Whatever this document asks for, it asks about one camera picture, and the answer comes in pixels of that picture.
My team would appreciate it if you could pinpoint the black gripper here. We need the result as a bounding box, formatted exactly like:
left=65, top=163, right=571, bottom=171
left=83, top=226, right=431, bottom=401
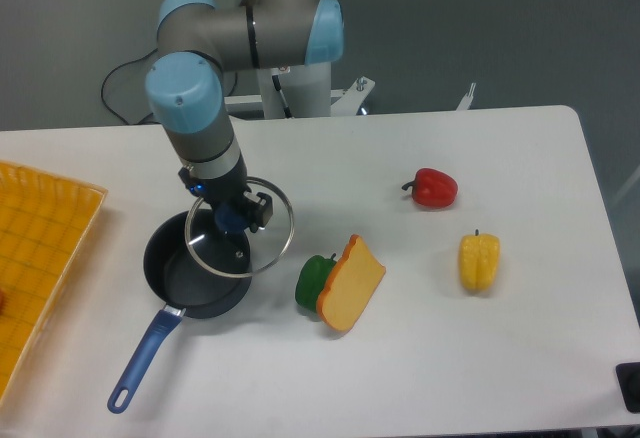
left=178, top=155, right=273, bottom=232

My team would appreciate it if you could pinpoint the glass lid blue knob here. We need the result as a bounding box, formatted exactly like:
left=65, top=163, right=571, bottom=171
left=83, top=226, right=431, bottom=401
left=184, top=177, right=295, bottom=279

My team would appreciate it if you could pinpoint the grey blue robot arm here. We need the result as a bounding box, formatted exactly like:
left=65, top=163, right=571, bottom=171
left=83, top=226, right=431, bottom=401
left=145, top=0, right=344, bottom=233

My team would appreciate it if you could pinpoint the green toy bell pepper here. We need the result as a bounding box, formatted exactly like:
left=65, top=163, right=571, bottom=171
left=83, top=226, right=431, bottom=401
left=294, top=254, right=337, bottom=312

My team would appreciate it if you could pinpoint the toy bread slice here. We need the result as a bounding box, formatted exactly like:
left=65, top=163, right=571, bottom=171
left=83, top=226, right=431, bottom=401
left=316, top=235, right=386, bottom=332

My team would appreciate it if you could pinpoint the red toy bell pepper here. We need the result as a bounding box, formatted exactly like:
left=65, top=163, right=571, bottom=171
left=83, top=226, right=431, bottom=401
left=401, top=168, right=458, bottom=209

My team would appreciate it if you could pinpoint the yellow woven basket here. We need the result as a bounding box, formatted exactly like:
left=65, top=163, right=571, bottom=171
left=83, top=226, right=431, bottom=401
left=1, top=161, right=108, bottom=402

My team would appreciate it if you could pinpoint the yellow toy bell pepper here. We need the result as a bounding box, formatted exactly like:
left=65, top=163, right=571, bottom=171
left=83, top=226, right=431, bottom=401
left=458, top=229, right=501, bottom=293

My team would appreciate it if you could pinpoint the black device at edge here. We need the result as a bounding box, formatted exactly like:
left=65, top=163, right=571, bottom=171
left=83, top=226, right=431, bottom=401
left=615, top=362, right=640, bottom=414

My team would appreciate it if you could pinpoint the dark saucepan blue handle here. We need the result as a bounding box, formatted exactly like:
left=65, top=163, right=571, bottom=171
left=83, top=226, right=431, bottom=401
left=107, top=212, right=252, bottom=414

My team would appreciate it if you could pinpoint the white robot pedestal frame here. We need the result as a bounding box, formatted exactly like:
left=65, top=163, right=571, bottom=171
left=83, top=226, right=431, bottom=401
left=222, top=60, right=478, bottom=120

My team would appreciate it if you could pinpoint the black floor cable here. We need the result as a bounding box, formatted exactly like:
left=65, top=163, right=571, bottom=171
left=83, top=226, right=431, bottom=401
left=100, top=50, right=239, bottom=126

